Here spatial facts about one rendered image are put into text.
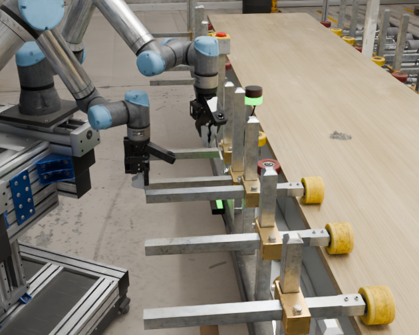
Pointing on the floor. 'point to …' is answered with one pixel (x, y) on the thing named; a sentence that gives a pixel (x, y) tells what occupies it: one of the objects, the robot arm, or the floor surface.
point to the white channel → (370, 28)
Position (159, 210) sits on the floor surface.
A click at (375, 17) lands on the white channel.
